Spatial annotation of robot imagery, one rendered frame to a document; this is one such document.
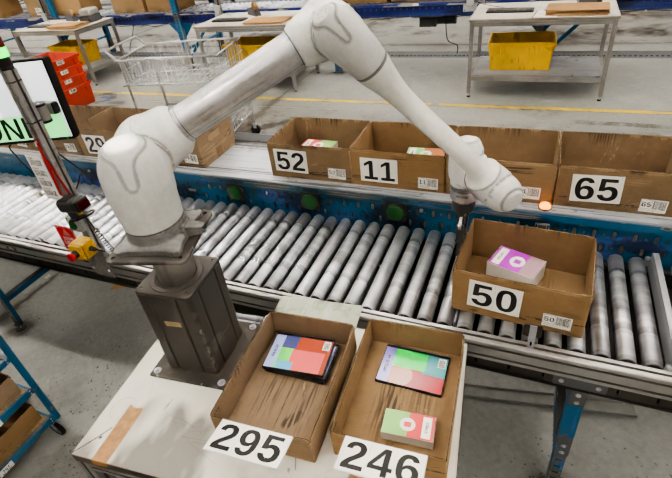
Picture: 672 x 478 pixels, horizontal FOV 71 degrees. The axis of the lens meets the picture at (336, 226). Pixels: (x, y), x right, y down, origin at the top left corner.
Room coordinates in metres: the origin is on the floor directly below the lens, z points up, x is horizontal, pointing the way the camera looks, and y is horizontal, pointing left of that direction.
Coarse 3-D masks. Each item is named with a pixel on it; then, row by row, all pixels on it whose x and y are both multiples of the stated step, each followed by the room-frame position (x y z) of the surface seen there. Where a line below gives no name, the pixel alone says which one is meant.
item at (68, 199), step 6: (60, 198) 1.60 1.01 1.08; (66, 198) 1.58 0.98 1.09; (72, 198) 1.57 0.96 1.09; (78, 198) 1.57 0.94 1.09; (84, 198) 1.58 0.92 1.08; (60, 204) 1.57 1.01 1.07; (66, 204) 1.55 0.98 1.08; (72, 204) 1.54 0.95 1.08; (78, 204) 1.54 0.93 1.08; (84, 204) 1.56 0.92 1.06; (90, 204) 1.58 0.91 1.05; (60, 210) 1.57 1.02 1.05; (66, 210) 1.56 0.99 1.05; (72, 210) 1.54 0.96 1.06; (78, 210) 1.54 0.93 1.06; (72, 216) 1.58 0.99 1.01; (78, 216) 1.58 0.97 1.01; (72, 222) 1.58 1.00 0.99
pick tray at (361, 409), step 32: (384, 320) 0.99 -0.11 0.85; (384, 352) 0.95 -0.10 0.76; (448, 352) 0.92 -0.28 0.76; (352, 384) 0.82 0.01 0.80; (384, 384) 0.84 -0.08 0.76; (448, 384) 0.81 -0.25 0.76; (352, 416) 0.75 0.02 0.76; (448, 416) 0.71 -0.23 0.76; (416, 448) 0.64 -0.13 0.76; (448, 448) 0.58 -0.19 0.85
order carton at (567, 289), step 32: (480, 224) 1.34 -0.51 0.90; (512, 224) 1.29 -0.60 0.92; (480, 256) 1.33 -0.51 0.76; (544, 256) 1.23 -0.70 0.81; (576, 256) 1.18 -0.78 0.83; (512, 288) 1.01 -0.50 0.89; (544, 288) 0.97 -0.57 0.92; (576, 288) 1.11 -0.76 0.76; (512, 320) 1.01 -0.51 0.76; (576, 320) 0.92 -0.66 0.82
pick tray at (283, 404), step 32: (288, 320) 1.07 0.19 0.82; (320, 320) 1.03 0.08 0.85; (256, 352) 0.98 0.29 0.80; (352, 352) 0.95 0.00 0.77; (256, 384) 0.89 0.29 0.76; (288, 384) 0.88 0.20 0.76; (320, 384) 0.87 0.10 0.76; (224, 416) 0.79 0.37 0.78; (256, 416) 0.79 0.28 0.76; (288, 416) 0.78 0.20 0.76; (320, 416) 0.71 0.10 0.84; (288, 448) 0.67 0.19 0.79; (320, 448) 0.68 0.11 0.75
